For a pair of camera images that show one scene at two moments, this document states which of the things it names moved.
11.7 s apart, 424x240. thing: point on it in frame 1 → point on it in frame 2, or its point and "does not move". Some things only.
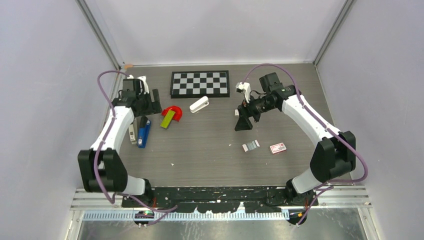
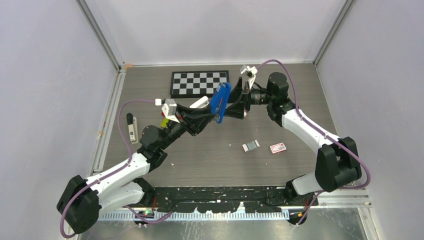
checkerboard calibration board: [200, 84] does not move
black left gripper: [153, 107] → [193, 120]
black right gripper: [245, 109] → [237, 96]
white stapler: [199, 104] does not move
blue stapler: [144, 132] → [219, 100]
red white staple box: [277, 148] does not move
